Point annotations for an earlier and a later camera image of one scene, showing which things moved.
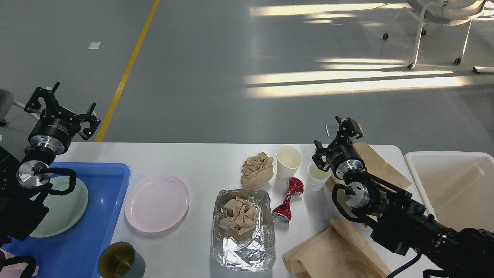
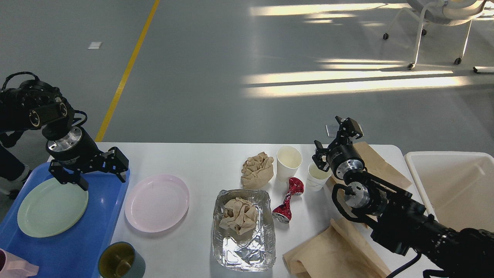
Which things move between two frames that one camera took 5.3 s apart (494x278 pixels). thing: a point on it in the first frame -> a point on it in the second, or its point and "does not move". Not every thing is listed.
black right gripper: (344, 158) does not move
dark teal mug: (118, 260) does not move
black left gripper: (54, 130) -> (77, 146)
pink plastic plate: (157, 203) does not move
